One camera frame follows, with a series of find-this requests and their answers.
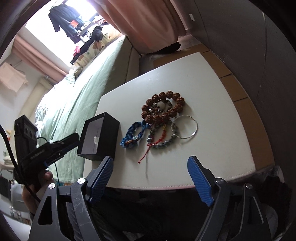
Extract grey bead red-string bracelet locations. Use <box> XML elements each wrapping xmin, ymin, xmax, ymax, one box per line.
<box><xmin>137</xmin><ymin>120</ymin><xmax>180</xmax><ymax>164</ymax></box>

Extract beige hanging cloth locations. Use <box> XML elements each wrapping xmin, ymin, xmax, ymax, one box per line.
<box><xmin>0</xmin><ymin>62</ymin><xmax>28</xmax><ymax>93</ymax></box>

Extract black jewelry box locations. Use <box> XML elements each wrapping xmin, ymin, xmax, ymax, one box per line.
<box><xmin>77</xmin><ymin>112</ymin><xmax>119</xmax><ymax>161</ymax></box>

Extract pink curtain left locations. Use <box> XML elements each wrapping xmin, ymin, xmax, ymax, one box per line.
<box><xmin>11</xmin><ymin>35</ymin><xmax>67</xmax><ymax>83</ymax></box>

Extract person's left hand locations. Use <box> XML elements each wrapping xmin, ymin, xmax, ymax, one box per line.
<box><xmin>22</xmin><ymin>170</ymin><xmax>54</xmax><ymax>214</ymax></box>

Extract silver bangle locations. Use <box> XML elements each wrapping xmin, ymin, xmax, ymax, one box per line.
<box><xmin>171</xmin><ymin>115</ymin><xmax>199</xmax><ymax>140</ymax></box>

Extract cardboard sheets on floor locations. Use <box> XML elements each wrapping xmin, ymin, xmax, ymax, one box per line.
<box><xmin>153</xmin><ymin>44</ymin><xmax>274</xmax><ymax>172</ymax></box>

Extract clear plastic jewelry bag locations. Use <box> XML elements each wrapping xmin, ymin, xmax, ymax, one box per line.
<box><xmin>93</xmin><ymin>136</ymin><xmax>99</xmax><ymax>145</ymax></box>

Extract dark clothes on windowsill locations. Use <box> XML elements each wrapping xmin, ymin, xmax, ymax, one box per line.
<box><xmin>70</xmin><ymin>26</ymin><xmax>103</xmax><ymax>65</ymax></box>

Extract blue braided bracelet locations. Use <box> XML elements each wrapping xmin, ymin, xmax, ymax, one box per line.
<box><xmin>119</xmin><ymin>121</ymin><xmax>151</xmax><ymax>148</ymax></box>

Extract pink curtain right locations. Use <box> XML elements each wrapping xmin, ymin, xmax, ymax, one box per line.
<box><xmin>90</xmin><ymin>0</ymin><xmax>186</xmax><ymax>54</ymax></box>

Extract brown rudraksha bead bracelet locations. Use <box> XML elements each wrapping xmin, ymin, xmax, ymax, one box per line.
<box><xmin>140</xmin><ymin>90</ymin><xmax>186</xmax><ymax>125</ymax></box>

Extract pink curtain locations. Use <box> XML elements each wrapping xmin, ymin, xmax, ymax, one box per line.
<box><xmin>90</xmin><ymin>0</ymin><xmax>186</xmax><ymax>54</ymax></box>
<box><xmin>11</xmin><ymin>35</ymin><xmax>67</xmax><ymax>83</ymax></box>

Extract bed with green blanket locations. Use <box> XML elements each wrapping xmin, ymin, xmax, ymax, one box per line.
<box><xmin>21</xmin><ymin>34</ymin><xmax>141</xmax><ymax>183</ymax></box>

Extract hanging dark clothes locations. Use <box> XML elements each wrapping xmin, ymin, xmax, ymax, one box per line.
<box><xmin>48</xmin><ymin>4</ymin><xmax>84</xmax><ymax>44</ymax></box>

